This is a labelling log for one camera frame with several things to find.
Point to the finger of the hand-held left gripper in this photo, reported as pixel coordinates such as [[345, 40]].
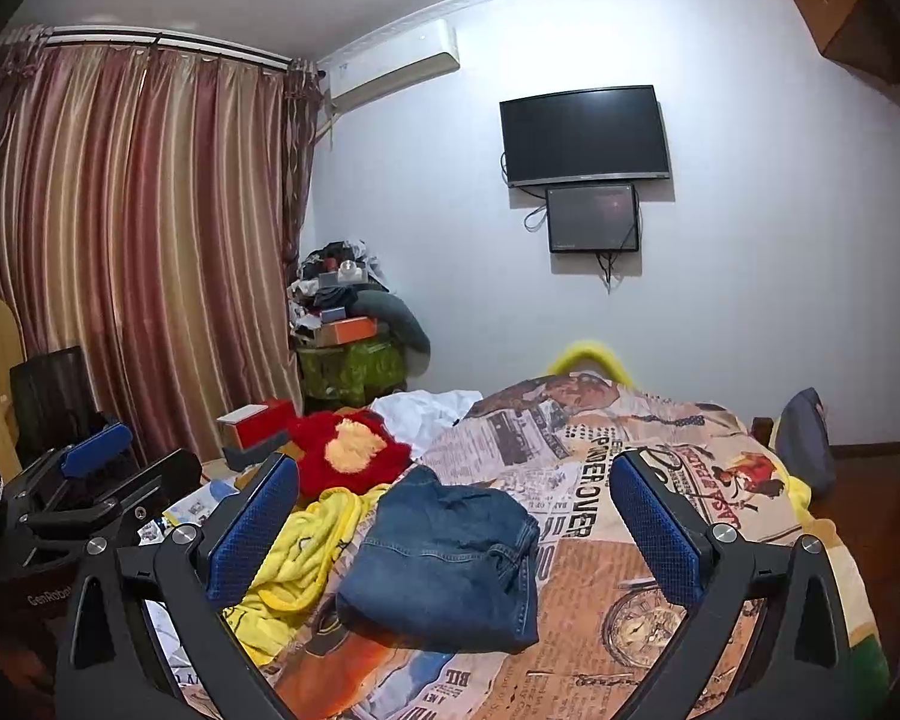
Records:
[[165, 476], [94, 446]]

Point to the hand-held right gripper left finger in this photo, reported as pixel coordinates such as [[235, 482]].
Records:
[[255, 532]]

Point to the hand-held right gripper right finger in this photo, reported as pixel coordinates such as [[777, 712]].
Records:
[[656, 532]]

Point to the blue denim jacket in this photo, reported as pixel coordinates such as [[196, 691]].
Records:
[[435, 562]]

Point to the pile of clothes and clutter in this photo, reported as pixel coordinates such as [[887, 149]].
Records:
[[330, 277]]

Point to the pile of papers and booklets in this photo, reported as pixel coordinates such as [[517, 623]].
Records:
[[195, 510]]

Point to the yellow fleece blanket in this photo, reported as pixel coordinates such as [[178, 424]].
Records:
[[307, 555]]

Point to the dark chair back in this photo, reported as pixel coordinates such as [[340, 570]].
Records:
[[49, 397]]

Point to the dark grey block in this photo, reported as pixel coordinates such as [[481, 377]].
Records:
[[251, 451]]

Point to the red plush toy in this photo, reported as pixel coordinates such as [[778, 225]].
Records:
[[322, 457]]

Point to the newspaper printed blanket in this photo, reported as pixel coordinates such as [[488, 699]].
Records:
[[570, 480]]

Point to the red box with white lid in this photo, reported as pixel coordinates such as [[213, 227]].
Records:
[[262, 420]]

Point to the grey backpack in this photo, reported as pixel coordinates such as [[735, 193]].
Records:
[[806, 442]]

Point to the green patterned cabinet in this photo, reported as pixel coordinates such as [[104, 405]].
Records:
[[352, 375]]

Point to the white cloth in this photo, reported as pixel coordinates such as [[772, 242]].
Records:
[[427, 420]]

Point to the striped red curtain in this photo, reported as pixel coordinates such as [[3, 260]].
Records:
[[135, 240]]

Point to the orange box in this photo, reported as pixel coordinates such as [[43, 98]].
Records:
[[349, 331]]

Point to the small black monitor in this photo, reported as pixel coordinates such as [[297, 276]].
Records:
[[592, 217]]

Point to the white air conditioner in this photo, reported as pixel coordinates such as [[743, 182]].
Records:
[[390, 64]]

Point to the wooden bed frame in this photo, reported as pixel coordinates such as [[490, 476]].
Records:
[[763, 429]]

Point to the black wall television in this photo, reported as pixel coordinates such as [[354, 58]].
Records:
[[585, 135]]

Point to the curtain rail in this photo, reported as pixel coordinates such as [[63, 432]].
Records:
[[165, 41]]

